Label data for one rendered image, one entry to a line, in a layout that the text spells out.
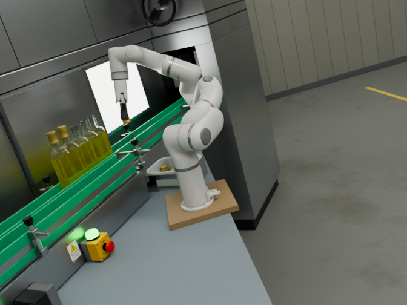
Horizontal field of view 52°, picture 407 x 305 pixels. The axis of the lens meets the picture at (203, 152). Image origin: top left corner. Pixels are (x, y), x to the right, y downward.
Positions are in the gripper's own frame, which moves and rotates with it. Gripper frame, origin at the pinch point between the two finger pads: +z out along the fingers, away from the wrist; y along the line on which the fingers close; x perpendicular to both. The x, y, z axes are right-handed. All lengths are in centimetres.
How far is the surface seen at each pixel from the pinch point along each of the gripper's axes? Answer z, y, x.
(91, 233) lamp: 36, 47, -16
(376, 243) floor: 84, -13, 129
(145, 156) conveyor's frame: 20.3, -8.4, 7.8
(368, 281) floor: 92, 10, 109
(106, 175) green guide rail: 20.5, 26.6, -9.6
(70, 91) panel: -12.0, -4.0, -21.3
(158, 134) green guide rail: 12.0, -23.3, 16.4
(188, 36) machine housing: -38, -53, 41
